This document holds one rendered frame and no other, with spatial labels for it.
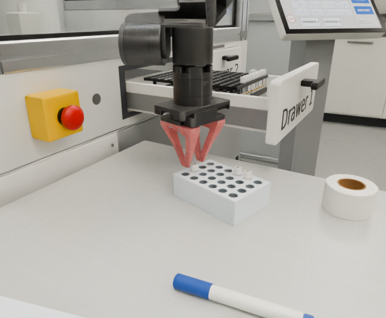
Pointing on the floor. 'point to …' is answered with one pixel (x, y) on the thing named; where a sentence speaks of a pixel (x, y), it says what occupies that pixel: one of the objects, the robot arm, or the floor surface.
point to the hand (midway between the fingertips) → (192, 158)
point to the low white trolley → (190, 246)
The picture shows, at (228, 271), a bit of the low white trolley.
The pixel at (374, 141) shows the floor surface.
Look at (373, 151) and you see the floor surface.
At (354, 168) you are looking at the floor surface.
